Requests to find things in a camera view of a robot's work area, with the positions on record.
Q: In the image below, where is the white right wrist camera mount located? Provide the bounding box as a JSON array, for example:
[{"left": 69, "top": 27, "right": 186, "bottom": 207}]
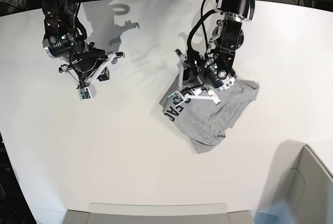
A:
[{"left": 57, "top": 51, "right": 125, "bottom": 102}]

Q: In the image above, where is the grey bin right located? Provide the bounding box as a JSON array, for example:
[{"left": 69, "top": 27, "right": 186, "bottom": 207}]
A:
[{"left": 273, "top": 146, "right": 332, "bottom": 223}]

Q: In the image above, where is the grey bin front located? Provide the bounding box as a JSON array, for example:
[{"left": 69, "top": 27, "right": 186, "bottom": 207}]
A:
[{"left": 62, "top": 203, "right": 254, "bottom": 223}]

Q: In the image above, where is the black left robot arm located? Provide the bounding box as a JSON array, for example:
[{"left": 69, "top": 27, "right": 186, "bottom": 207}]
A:
[{"left": 178, "top": 0, "right": 256, "bottom": 94}]

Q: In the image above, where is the blue cloth in corner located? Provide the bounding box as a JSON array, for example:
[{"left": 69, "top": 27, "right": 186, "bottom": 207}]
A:
[{"left": 252, "top": 200, "right": 299, "bottom": 224}]

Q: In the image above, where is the grey T-shirt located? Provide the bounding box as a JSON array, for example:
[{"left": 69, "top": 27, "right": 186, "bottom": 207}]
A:
[{"left": 159, "top": 80, "right": 260, "bottom": 154}]

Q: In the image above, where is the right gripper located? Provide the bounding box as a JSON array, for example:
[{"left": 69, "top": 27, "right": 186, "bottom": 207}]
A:
[{"left": 69, "top": 48, "right": 110, "bottom": 81}]

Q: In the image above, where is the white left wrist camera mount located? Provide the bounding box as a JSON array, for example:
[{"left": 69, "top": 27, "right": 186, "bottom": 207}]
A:
[{"left": 168, "top": 49, "right": 221, "bottom": 106}]

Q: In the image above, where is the grey bin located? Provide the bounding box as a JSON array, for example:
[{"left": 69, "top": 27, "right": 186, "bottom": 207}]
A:
[
  {"left": 62, "top": 203, "right": 254, "bottom": 223},
  {"left": 273, "top": 146, "right": 332, "bottom": 223}
]

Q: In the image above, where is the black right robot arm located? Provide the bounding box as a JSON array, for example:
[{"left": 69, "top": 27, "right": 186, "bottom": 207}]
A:
[{"left": 42, "top": 0, "right": 107, "bottom": 84}]

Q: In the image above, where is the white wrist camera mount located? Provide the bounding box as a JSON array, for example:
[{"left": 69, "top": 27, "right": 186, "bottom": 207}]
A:
[
  {"left": 168, "top": 49, "right": 221, "bottom": 106},
  {"left": 57, "top": 51, "right": 125, "bottom": 102}
]

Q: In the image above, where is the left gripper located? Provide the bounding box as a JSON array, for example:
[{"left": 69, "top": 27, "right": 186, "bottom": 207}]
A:
[{"left": 182, "top": 52, "right": 216, "bottom": 91}]

